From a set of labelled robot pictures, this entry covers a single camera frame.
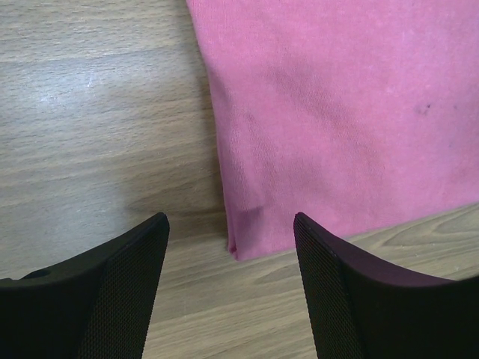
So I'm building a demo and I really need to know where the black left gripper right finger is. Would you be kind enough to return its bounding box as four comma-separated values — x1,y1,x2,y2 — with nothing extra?
293,213,478,359

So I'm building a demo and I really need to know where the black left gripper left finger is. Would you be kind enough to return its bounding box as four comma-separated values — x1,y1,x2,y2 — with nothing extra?
1,212,170,358

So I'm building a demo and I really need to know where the pink t shirt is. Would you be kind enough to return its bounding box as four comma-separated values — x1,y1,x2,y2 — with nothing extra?
187,0,478,260

